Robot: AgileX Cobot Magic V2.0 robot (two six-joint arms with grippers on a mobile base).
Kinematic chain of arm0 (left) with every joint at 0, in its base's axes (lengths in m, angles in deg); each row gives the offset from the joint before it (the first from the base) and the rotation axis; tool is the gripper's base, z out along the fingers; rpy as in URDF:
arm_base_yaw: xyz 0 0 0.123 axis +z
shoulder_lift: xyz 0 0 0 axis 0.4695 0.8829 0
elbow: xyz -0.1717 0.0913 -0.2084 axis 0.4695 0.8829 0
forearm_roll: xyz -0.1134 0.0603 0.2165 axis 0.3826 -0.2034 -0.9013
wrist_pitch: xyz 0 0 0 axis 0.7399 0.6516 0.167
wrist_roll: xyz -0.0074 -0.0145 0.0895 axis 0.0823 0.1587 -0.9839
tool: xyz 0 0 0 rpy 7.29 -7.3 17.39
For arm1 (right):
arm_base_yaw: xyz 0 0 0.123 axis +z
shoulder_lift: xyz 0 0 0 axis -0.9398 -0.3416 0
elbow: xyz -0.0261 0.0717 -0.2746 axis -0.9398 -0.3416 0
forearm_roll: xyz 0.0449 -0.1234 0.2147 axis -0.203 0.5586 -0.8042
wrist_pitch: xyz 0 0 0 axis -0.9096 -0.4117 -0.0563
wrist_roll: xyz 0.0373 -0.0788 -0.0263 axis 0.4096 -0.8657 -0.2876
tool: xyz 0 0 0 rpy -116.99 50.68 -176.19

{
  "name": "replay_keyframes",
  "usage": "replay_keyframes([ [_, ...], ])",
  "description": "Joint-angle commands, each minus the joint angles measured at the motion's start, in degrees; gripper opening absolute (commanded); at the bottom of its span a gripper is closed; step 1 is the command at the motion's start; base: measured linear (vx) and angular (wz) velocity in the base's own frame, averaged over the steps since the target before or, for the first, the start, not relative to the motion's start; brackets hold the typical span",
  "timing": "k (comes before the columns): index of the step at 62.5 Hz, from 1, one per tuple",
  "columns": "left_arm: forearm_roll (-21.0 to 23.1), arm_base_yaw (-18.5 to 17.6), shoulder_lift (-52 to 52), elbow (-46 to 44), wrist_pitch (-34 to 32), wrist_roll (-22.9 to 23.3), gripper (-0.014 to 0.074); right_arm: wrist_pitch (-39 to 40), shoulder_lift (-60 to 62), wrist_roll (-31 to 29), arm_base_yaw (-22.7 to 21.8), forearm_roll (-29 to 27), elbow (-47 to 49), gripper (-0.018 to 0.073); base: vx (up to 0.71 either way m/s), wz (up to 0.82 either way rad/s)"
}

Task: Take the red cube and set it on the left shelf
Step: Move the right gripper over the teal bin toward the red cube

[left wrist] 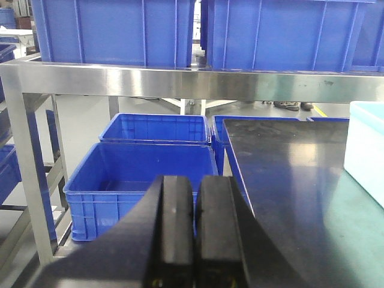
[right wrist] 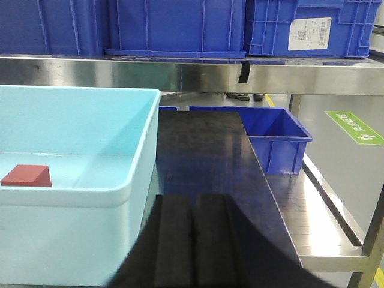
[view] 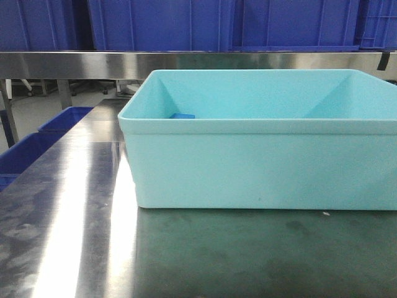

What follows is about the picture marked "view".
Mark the blue crate upper shelf right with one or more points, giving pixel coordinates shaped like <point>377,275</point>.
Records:
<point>294,26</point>

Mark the blue crate shelf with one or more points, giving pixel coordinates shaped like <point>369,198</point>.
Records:
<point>294,26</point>
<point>162,26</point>

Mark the blue crate upper shelf left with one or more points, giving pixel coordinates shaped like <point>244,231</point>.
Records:
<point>162,26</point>

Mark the small blue block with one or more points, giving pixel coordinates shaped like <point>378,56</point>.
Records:
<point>182,116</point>

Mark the light teal plastic bin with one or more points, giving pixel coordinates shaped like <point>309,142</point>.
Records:
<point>263,139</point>

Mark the blue crate floor near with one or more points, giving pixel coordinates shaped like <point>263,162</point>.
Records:
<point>20,156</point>

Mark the black tape strip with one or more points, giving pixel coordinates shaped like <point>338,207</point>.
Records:
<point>383,63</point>

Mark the stainless steel shelf frame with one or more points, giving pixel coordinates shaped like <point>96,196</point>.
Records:
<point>66,66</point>

